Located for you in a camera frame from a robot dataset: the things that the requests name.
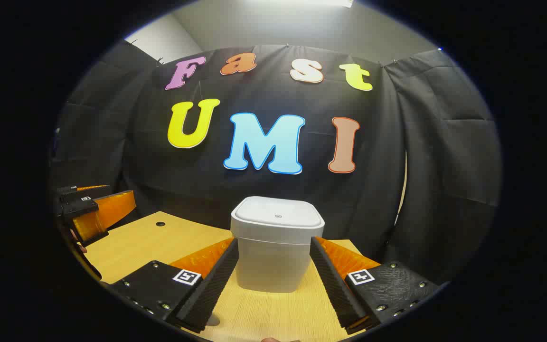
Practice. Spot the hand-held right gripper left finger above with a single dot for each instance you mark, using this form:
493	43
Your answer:
207	294

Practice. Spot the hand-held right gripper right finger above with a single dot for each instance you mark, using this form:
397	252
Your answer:
333	285

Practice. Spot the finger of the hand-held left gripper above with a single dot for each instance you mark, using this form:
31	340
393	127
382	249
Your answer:
88	188
107	211

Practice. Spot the white desktop garbage bin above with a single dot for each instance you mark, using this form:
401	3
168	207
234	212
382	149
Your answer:
273	247

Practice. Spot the wooden desktop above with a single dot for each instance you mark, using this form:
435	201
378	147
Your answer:
273	313

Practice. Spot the black backdrop cloth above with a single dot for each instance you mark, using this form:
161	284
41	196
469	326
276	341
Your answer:
302	190

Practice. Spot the long ceiling light panel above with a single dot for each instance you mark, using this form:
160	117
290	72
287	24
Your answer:
321	2

